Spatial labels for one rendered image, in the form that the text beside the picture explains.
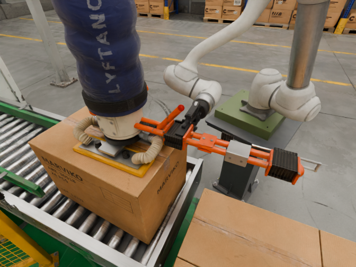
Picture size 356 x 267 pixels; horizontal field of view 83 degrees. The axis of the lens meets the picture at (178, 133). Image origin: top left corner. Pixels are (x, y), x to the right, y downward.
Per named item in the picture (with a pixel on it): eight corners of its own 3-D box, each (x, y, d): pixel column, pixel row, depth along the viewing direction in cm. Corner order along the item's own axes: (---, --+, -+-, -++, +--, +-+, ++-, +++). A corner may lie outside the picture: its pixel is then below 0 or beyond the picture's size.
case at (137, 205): (61, 193, 115) (26, 142, 89) (109, 149, 142) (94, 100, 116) (148, 245, 94) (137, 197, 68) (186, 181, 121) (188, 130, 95)
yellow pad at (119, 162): (73, 151, 85) (69, 142, 81) (90, 136, 91) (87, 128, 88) (141, 178, 74) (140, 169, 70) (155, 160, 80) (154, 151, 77)
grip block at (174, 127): (161, 145, 72) (161, 132, 69) (174, 130, 79) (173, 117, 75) (183, 152, 70) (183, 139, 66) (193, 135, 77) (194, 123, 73)
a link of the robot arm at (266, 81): (259, 94, 137) (267, 62, 123) (282, 106, 125) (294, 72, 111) (241, 101, 131) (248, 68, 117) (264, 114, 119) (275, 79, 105)
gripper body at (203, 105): (210, 100, 83) (203, 112, 76) (208, 117, 88) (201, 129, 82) (193, 97, 85) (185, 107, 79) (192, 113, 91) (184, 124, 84)
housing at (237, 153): (223, 161, 66) (225, 151, 63) (228, 148, 71) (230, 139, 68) (245, 168, 64) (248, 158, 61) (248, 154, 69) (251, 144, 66)
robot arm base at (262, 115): (249, 98, 144) (250, 91, 141) (278, 110, 131) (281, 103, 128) (233, 107, 135) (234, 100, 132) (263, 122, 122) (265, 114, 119)
